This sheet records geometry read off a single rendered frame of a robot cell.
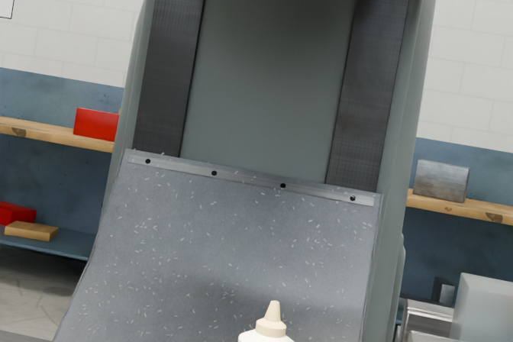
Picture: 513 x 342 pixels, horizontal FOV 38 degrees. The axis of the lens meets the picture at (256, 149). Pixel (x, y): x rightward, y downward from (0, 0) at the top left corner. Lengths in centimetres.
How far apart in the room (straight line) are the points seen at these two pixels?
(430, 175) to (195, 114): 337
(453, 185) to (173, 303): 345
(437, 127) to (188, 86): 389
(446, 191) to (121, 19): 236
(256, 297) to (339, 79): 27
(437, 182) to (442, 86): 78
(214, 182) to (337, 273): 18
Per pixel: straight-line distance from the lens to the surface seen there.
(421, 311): 56
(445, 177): 420
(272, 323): 50
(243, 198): 87
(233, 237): 85
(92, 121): 440
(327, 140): 88
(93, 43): 506
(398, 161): 90
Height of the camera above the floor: 120
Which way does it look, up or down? 3 degrees down
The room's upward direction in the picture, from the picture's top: 10 degrees clockwise
